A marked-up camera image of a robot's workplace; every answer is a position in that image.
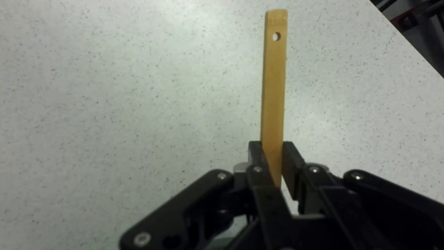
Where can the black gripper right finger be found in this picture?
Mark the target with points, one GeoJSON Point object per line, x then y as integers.
{"type": "Point", "coordinates": [352, 208]}

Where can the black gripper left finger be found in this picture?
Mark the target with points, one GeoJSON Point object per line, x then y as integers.
{"type": "Point", "coordinates": [259, 203]}

